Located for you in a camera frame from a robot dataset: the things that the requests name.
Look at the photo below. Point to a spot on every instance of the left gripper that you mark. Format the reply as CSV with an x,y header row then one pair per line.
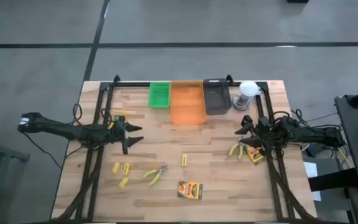
x,y
118,137

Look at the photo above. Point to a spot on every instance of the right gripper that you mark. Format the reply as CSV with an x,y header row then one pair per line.
x,y
264,137

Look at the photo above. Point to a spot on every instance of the yellow green crayon box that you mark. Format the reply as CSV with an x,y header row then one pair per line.
x,y
256,155
190,190
119,117

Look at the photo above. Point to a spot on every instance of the small yellow box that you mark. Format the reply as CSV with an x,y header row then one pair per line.
x,y
126,169
123,182
184,160
116,167

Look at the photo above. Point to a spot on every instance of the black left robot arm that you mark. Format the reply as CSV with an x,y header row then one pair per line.
x,y
57,130

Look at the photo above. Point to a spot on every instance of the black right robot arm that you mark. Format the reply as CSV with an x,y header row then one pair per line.
x,y
315,135

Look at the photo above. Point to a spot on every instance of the green plastic basket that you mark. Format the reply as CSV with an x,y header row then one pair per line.
x,y
159,96

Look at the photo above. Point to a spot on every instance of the white mushroom lamp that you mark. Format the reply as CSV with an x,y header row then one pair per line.
x,y
248,88

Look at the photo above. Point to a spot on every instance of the dark grey plastic bin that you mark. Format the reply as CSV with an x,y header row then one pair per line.
x,y
217,98

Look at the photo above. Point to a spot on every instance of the orange plastic bin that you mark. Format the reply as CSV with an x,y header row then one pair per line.
x,y
187,104

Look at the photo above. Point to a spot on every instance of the blue device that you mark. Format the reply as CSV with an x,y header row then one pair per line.
x,y
311,150

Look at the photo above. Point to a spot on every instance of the white paper sheet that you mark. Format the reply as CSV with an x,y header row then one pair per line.
x,y
311,170

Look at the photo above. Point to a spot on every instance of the black flat bar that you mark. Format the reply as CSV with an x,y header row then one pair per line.
x,y
334,180

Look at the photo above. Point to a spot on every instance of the black object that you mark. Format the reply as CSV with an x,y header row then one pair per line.
x,y
297,1

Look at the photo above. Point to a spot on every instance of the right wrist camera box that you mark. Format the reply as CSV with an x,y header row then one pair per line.
x,y
263,122

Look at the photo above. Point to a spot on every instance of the black aluminium frame rails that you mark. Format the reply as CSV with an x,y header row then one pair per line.
x,y
135,84

